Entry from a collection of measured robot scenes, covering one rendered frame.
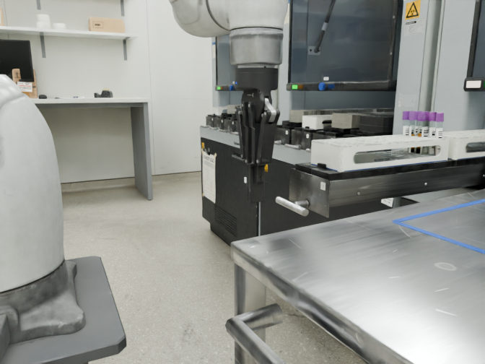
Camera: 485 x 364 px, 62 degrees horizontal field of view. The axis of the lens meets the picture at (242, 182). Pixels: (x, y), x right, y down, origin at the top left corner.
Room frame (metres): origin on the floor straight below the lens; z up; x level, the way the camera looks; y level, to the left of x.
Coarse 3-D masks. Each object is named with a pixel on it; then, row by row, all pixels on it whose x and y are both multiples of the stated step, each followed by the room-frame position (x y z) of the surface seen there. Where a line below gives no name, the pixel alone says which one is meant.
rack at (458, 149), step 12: (444, 132) 0.99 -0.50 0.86; (456, 132) 0.98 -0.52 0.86; (468, 132) 0.98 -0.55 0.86; (480, 132) 0.98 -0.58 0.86; (456, 144) 0.87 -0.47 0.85; (468, 144) 1.03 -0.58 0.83; (480, 144) 1.04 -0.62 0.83; (456, 156) 0.87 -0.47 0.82; (468, 156) 0.89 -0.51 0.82; (480, 156) 0.90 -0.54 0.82
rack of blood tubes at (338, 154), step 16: (320, 144) 0.79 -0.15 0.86; (336, 144) 0.75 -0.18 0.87; (352, 144) 0.75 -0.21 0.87; (368, 144) 0.76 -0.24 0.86; (384, 144) 0.78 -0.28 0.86; (400, 144) 0.79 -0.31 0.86; (416, 144) 0.81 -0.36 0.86; (432, 144) 0.84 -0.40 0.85; (448, 144) 0.86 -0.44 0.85; (320, 160) 0.79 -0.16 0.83; (336, 160) 0.74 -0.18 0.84; (352, 160) 0.74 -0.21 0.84; (368, 160) 0.89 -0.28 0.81; (384, 160) 0.88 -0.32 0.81; (400, 160) 0.80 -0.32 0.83; (416, 160) 0.82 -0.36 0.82; (432, 160) 0.84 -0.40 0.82
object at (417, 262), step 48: (480, 192) 0.56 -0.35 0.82; (240, 240) 0.37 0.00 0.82; (288, 240) 0.37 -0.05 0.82; (336, 240) 0.37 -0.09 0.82; (384, 240) 0.37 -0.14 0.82; (432, 240) 0.37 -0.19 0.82; (480, 240) 0.37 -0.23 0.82; (240, 288) 0.36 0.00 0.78; (288, 288) 0.29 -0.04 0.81; (336, 288) 0.27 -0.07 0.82; (384, 288) 0.27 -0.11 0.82; (432, 288) 0.27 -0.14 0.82; (480, 288) 0.27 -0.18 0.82; (240, 336) 0.28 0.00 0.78; (336, 336) 0.24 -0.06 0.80; (384, 336) 0.21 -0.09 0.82; (432, 336) 0.21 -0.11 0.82; (480, 336) 0.21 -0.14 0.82
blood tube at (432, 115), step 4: (432, 112) 0.88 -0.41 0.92; (436, 112) 0.88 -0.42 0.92; (432, 116) 0.88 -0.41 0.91; (432, 120) 0.87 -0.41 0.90; (432, 124) 0.88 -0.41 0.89; (432, 128) 0.88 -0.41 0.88; (432, 132) 0.87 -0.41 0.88; (432, 136) 0.87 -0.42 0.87; (428, 148) 0.88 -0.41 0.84; (432, 148) 0.87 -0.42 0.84; (428, 152) 0.88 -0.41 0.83; (432, 152) 0.87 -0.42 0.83
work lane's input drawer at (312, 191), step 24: (312, 168) 0.76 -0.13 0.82; (384, 168) 0.77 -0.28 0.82; (408, 168) 0.80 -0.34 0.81; (432, 168) 0.83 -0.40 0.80; (456, 168) 0.84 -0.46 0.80; (480, 168) 0.88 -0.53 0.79; (312, 192) 0.75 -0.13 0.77; (336, 192) 0.71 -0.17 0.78; (360, 192) 0.73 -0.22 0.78; (384, 192) 0.76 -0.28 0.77; (408, 192) 0.79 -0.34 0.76
